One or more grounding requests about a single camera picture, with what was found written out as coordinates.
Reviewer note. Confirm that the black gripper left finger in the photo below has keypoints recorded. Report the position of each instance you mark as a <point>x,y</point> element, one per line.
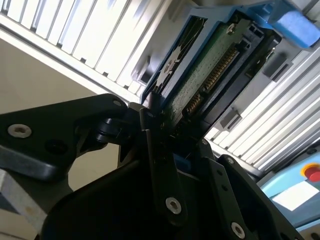
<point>50,130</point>

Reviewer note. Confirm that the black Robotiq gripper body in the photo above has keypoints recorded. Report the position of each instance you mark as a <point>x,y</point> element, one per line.
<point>112,212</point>

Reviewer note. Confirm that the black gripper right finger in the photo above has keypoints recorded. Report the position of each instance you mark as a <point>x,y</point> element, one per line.
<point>240,200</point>

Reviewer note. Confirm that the hard disk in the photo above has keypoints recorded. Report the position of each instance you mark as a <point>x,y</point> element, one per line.
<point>212,62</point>

